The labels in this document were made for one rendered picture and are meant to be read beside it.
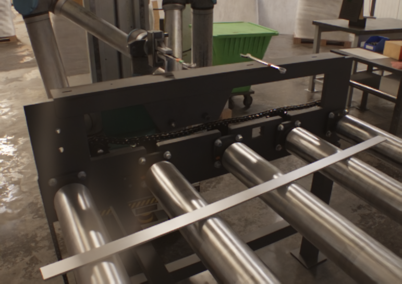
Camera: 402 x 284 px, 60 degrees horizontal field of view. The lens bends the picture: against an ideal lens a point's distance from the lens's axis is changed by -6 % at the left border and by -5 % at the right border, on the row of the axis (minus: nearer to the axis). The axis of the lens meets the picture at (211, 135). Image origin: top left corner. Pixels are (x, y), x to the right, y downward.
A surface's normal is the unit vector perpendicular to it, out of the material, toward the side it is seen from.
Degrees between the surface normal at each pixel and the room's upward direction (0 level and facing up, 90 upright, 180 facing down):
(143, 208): 90
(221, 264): 48
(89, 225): 14
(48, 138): 90
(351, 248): 42
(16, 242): 0
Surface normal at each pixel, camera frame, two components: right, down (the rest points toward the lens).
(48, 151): 0.49, 0.38
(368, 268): -0.69, -0.38
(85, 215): 0.14, -0.92
